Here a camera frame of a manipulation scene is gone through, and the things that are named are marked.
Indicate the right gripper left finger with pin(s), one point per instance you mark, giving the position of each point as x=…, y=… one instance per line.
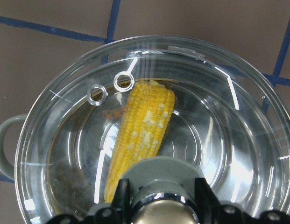
x=120, y=206

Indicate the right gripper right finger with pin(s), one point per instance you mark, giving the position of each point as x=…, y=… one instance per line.
x=208, y=206

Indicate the yellow corn cob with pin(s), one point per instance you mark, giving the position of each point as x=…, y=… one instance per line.
x=142, y=129

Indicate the glass pot lid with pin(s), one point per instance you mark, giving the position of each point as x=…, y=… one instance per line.
x=156, y=130

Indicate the pale green cooking pot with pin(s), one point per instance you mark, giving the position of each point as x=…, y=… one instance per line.
x=4, y=144

